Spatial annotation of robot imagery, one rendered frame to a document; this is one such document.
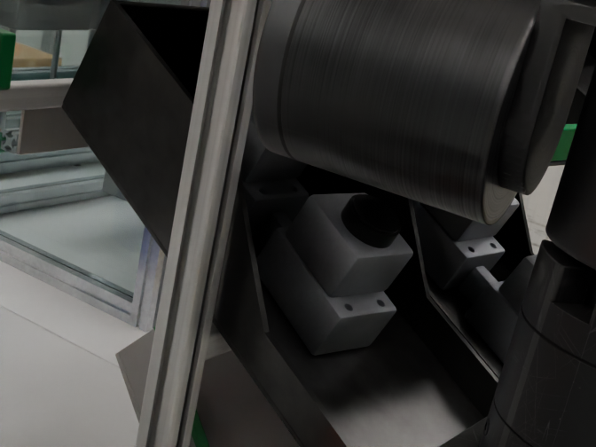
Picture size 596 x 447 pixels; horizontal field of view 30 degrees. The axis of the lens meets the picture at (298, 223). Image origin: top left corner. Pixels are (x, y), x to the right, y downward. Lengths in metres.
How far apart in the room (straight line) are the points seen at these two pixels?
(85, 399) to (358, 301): 0.75
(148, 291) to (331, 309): 0.91
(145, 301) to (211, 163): 0.96
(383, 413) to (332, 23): 0.34
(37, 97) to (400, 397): 0.27
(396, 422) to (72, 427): 0.69
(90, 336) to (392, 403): 0.89
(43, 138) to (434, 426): 0.29
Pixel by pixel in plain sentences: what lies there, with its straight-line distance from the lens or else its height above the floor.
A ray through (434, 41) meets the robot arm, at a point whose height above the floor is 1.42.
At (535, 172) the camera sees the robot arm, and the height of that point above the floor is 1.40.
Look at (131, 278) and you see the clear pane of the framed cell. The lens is 1.48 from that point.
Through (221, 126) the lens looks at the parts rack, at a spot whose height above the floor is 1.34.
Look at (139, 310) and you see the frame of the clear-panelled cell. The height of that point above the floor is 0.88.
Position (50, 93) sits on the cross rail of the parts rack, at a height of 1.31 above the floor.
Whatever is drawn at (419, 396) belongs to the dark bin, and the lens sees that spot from 0.59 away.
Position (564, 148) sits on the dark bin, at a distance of 0.52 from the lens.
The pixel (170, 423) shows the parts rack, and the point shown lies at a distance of 0.55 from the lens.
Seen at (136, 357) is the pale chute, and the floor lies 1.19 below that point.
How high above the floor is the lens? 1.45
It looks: 17 degrees down
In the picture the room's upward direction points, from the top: 12 degrees clockwise
